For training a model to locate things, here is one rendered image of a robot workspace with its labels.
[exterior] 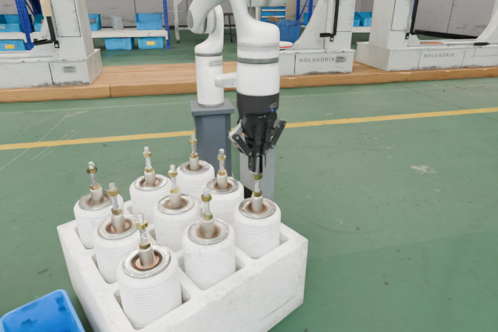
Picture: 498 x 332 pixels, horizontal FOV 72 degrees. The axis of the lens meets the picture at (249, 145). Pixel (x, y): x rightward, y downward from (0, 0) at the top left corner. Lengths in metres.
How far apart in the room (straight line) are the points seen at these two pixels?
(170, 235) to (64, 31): 2.22
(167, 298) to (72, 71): 2.30
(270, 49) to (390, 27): 2.71
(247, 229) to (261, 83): 0.28
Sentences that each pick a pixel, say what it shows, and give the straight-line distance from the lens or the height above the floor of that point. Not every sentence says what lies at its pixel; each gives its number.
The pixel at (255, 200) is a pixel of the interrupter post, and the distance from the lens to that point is 0.68.
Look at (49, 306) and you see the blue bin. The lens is 0.82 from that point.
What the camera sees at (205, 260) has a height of 0.23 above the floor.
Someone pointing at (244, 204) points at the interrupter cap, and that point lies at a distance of 0.70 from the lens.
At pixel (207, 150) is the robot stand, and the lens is 1.21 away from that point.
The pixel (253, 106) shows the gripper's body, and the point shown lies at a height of 0.47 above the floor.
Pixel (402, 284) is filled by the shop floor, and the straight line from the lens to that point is 0.97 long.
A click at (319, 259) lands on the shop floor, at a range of 0.98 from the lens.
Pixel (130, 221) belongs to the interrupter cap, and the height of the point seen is 0.25.
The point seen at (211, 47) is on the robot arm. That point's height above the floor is 0.50.
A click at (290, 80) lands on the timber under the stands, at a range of 2.76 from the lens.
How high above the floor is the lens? 0.64
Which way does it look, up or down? 23 degrees down
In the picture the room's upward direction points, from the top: straight up
